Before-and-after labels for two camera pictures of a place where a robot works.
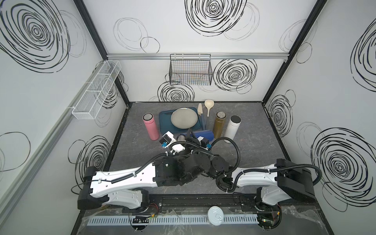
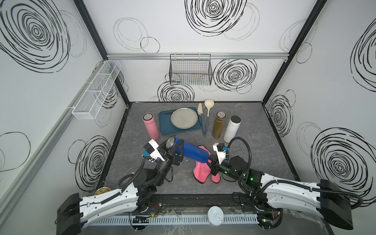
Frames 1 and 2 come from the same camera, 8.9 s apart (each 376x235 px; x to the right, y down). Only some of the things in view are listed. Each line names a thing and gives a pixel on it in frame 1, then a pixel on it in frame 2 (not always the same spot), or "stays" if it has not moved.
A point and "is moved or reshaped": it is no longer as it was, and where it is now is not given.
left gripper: (188, 140) → (167, 155)
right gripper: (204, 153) → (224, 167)
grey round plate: (184, 118) stays
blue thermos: (206, 134) is moved or reshaped
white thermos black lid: (232, 128) stays
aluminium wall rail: (166, 56) stays
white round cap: (215, 215) stays
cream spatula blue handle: (200, 112) stays
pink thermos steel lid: (148, 118) stays
